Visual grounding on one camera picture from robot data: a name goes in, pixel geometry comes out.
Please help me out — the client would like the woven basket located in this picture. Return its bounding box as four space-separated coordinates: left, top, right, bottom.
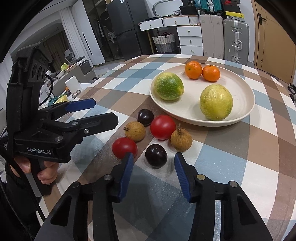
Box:
152 32 177 54

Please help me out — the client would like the white drawer desk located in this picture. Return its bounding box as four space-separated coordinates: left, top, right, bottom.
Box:
139 15 204 56

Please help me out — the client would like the orange mandarin in plate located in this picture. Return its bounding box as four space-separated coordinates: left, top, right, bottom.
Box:
202 65 220 82

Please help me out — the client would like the silver grey suitcase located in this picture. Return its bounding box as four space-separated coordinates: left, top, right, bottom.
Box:
223 19 249 65

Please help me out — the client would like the black glass cabinet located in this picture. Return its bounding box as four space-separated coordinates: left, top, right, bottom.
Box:
83 0 123 62

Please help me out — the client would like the person's left hand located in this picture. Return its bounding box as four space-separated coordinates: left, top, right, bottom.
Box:
14 157 59 185

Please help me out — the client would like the yellow guava fruit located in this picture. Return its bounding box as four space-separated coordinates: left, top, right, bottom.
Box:
200 84 233 121

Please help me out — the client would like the black refrigerator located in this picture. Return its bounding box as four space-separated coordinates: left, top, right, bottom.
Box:
107 0 152 60

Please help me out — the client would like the teal suitcase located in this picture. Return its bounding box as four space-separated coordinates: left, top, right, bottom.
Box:
200 0 222 14

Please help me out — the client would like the orange mandarin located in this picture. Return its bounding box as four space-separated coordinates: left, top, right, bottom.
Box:
202 65 220 82
185 61 203 80

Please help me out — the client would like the wooden door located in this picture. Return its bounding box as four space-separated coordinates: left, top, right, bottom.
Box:
252 1 295 84

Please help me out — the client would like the black shoe boxes stack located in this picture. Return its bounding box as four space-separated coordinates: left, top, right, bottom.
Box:
221 0 245 22

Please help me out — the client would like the cream round plate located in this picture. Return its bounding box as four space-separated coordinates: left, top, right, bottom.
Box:
149 65 255 127

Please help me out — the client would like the beige suitcase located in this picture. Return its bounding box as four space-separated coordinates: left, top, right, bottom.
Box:
200 15 224 59

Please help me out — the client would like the checkered tablecloth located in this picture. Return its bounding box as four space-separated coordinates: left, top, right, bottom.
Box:
40 55 295 240

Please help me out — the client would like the brown longan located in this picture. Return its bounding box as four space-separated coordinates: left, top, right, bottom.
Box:
123 121 145 142
170 124 193 152

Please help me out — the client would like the red tomato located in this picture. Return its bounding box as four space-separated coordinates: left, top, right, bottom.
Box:
111 137 137 159
150 115 176 140

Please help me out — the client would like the dark plum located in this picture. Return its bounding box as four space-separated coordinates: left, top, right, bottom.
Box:
145 144 168 168
137 109 154 127

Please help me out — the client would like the green yellow round fruit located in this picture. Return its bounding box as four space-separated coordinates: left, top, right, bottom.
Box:
154 72 185 101

